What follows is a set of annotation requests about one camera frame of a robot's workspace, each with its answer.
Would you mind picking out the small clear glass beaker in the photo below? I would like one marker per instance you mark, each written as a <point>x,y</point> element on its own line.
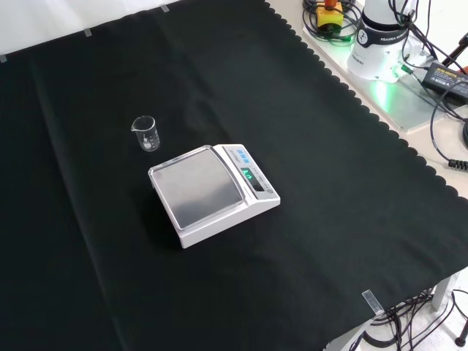
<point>150,140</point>

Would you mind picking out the white electronic balance steel pan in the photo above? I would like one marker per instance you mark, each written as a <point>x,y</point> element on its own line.
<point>204,183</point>

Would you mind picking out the black bench cloth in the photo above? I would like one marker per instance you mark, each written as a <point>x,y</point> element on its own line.
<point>292,146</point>

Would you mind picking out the yellow stop button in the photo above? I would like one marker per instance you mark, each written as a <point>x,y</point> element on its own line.
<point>329,14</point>

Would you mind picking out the black power adapter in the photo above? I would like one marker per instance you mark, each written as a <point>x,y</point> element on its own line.
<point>446,78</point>

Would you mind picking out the white table leg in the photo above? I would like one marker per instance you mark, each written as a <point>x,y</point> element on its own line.
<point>444,292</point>

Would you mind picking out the black tripod leg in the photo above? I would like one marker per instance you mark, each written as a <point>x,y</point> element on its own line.
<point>457,49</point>

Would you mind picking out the black tripod foot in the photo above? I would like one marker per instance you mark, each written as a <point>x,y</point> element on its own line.
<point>461,338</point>

